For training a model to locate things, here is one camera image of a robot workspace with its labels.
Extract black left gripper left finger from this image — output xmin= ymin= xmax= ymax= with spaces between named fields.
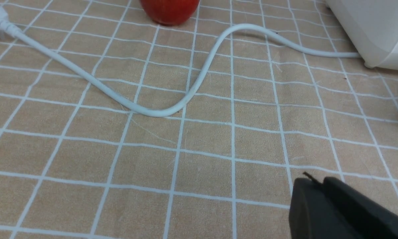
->
xmin=289 ymin=172 xmax=363 ymax=239

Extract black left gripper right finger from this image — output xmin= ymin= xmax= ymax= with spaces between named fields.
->
xmin=322 ymin=177 xmax=398 ymax=239

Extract white two-slot toaster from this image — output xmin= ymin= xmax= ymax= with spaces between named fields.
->
xmin=325 ymin=0 xmax=398 ymax=70

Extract red apple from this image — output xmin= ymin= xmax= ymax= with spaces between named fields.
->
xmin=140 ymin=0 xmax=200 ymax=26

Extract beige checked tablecloth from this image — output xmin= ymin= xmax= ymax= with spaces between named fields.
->
xmin=0 ymin=0 xmax=398 ymax=239

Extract white toaster power cable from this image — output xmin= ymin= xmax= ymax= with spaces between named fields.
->
xmin=0 ymin=3 xmax=362 ymax=118

